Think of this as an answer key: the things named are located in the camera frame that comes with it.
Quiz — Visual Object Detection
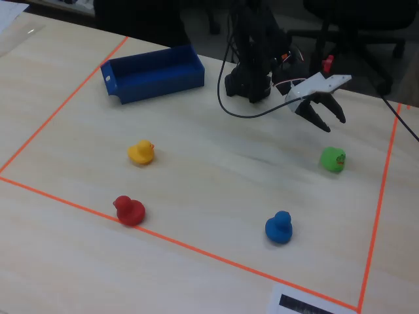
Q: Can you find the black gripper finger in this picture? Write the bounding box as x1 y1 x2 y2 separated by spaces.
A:
296 100 331 133
315 92 347 124

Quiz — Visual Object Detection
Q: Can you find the yellow rubber duck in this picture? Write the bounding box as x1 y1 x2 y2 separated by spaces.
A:
126 139 156 166

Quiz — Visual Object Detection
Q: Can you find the red clamp handle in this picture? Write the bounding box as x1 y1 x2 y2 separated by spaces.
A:
321 54 335 74

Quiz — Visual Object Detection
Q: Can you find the orange tape strip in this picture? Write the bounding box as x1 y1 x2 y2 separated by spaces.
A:
0 35 130 175
357 103 403 313
0 175 361 311

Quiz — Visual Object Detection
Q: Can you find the white gripper camera mount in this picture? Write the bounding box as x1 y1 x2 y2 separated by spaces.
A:
284 72 353 114

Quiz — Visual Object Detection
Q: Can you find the green rubber duck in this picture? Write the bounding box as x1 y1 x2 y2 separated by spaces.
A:
319 146 347 174

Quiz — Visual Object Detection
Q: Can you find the red rubber duck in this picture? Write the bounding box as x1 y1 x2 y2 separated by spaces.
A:
112 195 147 227

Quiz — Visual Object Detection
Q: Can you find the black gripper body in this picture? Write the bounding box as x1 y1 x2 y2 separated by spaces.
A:
273 61 310 96

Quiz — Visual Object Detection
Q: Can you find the plain white paper sheet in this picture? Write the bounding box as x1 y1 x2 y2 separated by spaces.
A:
0 2 31 34

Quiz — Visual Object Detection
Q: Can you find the black table cable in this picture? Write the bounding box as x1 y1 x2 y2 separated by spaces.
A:
379 93 419 143

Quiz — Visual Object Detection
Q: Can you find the blue rubber duck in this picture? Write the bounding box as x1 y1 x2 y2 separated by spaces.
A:
264 210 293 245

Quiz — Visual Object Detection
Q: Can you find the white paper with black bar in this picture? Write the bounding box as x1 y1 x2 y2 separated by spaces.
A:
266 283 358 314

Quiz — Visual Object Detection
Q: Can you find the blue rectangular box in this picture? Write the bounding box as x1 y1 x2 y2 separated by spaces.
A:
100 44 206 105

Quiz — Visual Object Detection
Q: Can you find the black camera cable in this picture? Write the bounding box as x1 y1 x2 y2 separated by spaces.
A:
217 12 307 118

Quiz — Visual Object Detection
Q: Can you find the black office chair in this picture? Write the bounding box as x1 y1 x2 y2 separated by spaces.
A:
287 0 419 96

